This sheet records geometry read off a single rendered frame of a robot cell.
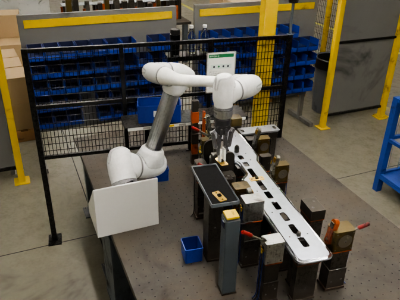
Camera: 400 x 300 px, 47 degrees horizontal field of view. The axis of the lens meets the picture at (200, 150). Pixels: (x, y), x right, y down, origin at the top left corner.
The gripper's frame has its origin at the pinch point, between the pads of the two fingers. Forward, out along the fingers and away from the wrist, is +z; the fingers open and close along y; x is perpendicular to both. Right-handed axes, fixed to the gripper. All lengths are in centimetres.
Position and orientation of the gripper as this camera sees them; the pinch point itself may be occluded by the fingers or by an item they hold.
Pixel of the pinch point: (221, 154)
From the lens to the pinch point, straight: 229.2
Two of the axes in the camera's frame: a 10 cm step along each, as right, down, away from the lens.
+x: 3.9, 4.2, -8.2
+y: -9.2, 1.7, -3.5
